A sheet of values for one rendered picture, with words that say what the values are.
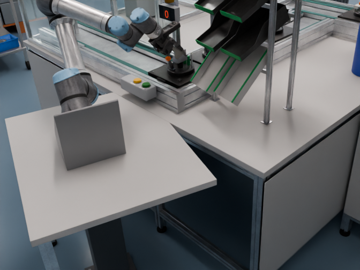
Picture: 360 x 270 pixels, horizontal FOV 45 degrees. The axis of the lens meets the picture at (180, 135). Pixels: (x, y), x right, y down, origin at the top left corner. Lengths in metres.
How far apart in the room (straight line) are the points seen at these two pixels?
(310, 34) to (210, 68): 0.96
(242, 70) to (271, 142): 0.34
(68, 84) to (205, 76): 0.62
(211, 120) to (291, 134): 0.37
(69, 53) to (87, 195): 0.70
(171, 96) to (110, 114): 0.45
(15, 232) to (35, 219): 1.30
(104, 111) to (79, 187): 0.31
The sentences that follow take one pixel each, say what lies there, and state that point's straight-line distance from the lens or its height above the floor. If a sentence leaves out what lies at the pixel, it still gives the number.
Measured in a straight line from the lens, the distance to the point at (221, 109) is 2.13.
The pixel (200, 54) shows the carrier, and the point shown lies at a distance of 2.45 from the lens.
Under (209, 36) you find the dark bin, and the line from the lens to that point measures 2.01.
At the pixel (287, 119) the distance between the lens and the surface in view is 2.06.
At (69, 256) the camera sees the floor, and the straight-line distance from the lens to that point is 2.69.
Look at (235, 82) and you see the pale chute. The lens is 1.96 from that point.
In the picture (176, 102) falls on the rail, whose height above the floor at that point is 0.92.
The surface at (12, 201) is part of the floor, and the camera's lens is 3.19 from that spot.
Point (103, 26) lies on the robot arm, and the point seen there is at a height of 1.32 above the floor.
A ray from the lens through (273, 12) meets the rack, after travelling 1.81.
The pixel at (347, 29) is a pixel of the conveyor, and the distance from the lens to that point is 3.01.
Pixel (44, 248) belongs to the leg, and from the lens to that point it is 1.64.
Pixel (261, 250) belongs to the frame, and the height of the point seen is 0.41.
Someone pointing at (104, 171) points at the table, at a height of 0.86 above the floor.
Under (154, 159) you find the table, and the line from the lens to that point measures 1.81.
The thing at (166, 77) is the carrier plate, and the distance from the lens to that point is 2.21.
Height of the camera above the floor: 1.93
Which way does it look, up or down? 33 degrees down
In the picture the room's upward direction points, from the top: 4 degrees counter-clockwise
